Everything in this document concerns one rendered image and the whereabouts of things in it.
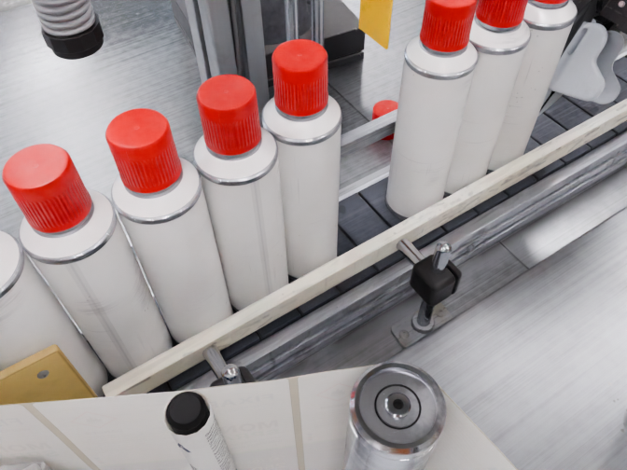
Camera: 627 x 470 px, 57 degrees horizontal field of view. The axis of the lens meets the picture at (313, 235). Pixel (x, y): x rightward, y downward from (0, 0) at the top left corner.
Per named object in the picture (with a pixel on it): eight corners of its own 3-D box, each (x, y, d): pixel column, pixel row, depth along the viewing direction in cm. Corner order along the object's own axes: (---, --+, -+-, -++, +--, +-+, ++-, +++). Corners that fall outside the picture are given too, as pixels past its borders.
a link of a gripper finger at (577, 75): (557, 141, 50) (631, 43, 45) (508, 103, 53) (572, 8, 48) (572, 142, 52) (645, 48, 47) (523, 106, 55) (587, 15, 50)
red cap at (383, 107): (366, 124, 68) (368, 102, 65) (392, 117, 68) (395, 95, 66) (378, 143, 66) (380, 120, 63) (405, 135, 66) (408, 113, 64)
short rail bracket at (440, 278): (420, 346, 50) (442, 268, 40) (398, 321, 51) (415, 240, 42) (448, 327, 51) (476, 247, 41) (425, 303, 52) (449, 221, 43)
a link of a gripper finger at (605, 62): (572, 142, 52) (645, 48, 47) (523, 106, 55) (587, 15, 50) (586, 144, 54) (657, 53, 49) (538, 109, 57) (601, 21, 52)
